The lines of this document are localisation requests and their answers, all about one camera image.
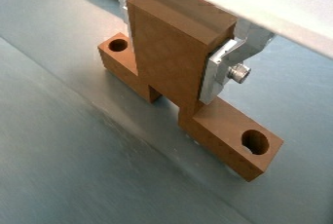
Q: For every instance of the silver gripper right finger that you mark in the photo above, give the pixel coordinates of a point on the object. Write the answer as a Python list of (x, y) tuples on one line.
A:
[(225, 63)]

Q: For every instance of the brown T-shaped block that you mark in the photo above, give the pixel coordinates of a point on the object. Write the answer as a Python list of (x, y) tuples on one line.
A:
[(161, 62)]

